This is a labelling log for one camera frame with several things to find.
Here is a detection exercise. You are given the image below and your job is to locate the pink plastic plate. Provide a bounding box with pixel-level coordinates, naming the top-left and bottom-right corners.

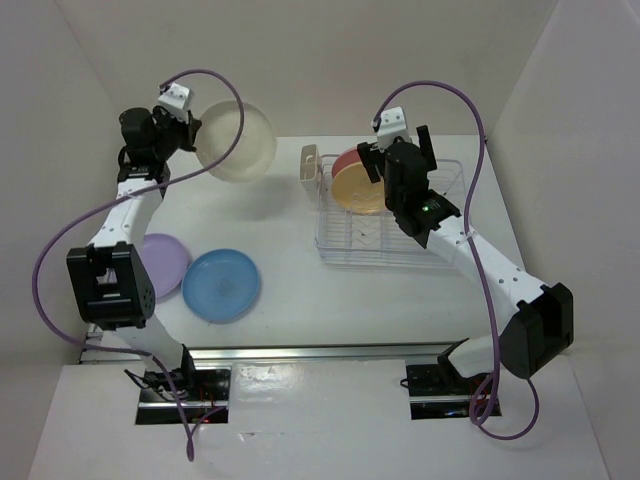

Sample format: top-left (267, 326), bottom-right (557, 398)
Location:
top-left (331, 148), bottom-right (361, 178)

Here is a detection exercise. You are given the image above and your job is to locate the yellow plastic plate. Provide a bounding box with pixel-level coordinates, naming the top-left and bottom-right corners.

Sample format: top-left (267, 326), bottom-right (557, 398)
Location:
top-left (330, 163), bottom-right (384, 215)

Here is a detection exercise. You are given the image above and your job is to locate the cream plastic plate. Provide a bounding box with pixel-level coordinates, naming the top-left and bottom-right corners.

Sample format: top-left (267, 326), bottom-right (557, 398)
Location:
top-left (193, 100), bottom-right (278, 184)

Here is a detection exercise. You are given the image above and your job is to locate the purple plastic plate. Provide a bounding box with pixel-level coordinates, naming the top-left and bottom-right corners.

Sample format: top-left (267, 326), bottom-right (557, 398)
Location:
top-left (141, 233), bottom-right (191, 299)

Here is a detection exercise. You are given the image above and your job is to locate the blue plastic plate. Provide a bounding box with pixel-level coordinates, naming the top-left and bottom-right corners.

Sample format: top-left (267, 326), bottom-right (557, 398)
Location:
top-left (181, 249), bottom-right (261, 324)

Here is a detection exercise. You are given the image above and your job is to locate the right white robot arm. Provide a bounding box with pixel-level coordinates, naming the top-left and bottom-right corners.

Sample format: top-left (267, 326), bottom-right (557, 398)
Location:
top-left (357, 126), bottom-right (574, 393)

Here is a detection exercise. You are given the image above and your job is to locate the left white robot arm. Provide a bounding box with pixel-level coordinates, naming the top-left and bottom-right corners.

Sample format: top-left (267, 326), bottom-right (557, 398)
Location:
top-left (66, 106), bottom-right (201, 399)

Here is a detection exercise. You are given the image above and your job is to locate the cream cutlery holder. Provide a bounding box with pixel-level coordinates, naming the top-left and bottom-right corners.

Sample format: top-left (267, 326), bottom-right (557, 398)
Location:
top-left (299, 144), bottom-right (321, 203)

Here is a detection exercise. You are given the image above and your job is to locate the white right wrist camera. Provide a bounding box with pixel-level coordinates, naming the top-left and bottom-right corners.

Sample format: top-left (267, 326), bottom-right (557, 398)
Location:
top-left (372, 107), bottom-right (412, 152)

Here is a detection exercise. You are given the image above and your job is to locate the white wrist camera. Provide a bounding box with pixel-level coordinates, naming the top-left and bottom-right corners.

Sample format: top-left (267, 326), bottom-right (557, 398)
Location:
top-left (157, 83), bottom-right (193, 123)
top-left (372, 107), bottom-right (412, 152)

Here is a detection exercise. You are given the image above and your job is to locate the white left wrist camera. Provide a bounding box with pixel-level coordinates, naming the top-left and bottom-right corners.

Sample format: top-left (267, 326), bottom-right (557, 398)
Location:
top-left (157, 83), bottom-right (193, 123)

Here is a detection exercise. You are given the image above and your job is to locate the clear wire dish rack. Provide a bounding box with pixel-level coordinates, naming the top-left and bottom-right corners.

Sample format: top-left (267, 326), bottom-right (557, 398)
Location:
top-left (315, 154), bottom-right (448, 269)

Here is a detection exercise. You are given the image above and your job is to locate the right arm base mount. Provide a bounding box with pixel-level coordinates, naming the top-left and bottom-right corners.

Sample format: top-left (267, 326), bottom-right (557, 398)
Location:
top-left (399, 364), bottom-right (486, 420)

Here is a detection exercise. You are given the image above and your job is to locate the aluminium frame rail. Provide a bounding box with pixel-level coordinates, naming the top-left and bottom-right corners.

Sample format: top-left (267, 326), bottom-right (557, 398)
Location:
top-left (79, 141), bottom-right (506, 364)

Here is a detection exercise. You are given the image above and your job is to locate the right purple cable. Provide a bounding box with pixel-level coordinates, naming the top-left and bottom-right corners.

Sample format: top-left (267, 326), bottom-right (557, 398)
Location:
top-left (377, 80), bottom-right (540, 441)

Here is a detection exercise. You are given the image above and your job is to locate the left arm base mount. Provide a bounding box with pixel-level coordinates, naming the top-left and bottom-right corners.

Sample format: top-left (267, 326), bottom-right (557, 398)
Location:
top-left (124, 367), bottom-right (231, 426)

